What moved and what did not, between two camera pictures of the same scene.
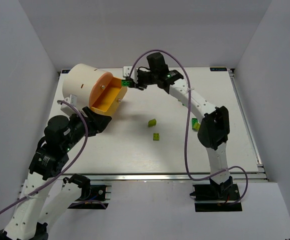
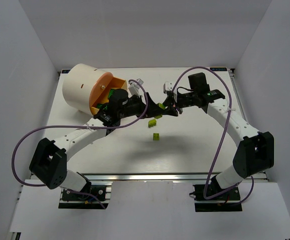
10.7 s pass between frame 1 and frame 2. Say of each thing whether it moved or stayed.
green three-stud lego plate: moved
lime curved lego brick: stayed
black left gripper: moved
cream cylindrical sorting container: stayed
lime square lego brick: stayed
